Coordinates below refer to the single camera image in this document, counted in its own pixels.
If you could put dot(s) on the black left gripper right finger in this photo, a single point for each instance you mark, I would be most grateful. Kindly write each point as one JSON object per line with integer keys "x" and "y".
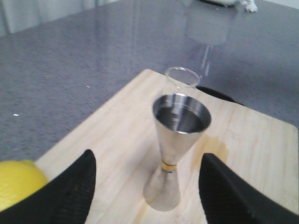
{"x": 227, "y": 199}

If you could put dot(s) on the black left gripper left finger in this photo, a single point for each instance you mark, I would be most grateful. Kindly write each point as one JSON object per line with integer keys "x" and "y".
{"x": 64, "y": 200}

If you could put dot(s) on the steel double jigger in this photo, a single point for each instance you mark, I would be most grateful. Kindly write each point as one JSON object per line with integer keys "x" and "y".
{"x": 180, "y": 120}

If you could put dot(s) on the clear glass beaker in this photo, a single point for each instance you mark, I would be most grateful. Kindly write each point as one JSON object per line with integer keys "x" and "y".
{"x": 181, "y": 80}

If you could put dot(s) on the yellow lemon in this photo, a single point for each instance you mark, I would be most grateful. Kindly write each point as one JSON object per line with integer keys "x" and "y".
{"x": 18, "y": 180}

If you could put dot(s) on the wooden cutting board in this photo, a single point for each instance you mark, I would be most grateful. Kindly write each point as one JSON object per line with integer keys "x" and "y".
{"x": 260, "y": 149}

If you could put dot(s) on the grey curtain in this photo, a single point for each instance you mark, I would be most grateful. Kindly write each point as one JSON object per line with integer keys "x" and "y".
{"x": 18, "y": 15}

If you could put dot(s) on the black cutting board handle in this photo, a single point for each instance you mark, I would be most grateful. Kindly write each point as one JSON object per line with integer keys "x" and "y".
{"x": 216, "y": 94}

